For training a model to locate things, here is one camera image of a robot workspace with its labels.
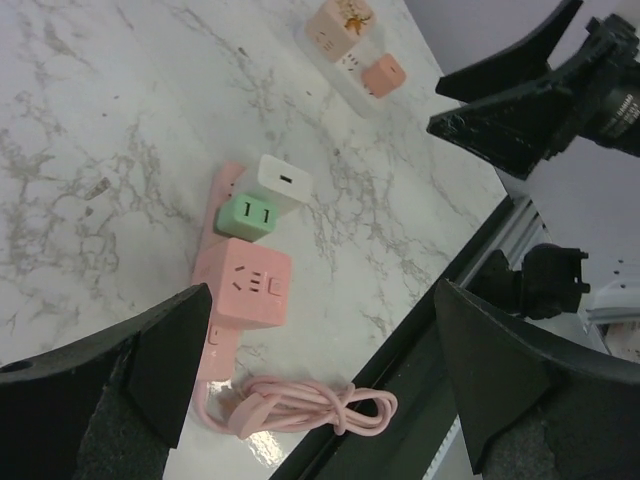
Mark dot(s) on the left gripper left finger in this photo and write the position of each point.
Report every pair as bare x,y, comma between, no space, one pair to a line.
111,405

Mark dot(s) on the white triangular power strip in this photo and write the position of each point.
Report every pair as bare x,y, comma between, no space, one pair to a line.
345,75

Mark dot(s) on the pink cube socket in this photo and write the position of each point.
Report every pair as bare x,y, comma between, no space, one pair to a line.
249,284

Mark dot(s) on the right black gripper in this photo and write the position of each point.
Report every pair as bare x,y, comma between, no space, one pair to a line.
516,111

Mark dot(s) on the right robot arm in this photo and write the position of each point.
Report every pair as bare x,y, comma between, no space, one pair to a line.
517,111

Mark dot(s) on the green cube plug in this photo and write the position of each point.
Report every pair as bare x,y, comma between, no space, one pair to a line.
246,217

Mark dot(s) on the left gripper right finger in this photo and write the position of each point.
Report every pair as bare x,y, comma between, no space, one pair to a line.
533,405

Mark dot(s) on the small salmon charger plug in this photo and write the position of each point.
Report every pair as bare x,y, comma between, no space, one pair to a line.
384,76

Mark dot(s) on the white charger adapter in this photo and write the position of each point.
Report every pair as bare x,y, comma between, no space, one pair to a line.
286,186

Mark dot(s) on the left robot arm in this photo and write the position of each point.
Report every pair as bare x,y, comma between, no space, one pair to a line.
549,282

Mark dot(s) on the beige deer cube socket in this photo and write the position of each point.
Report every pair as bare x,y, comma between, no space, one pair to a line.
338,25

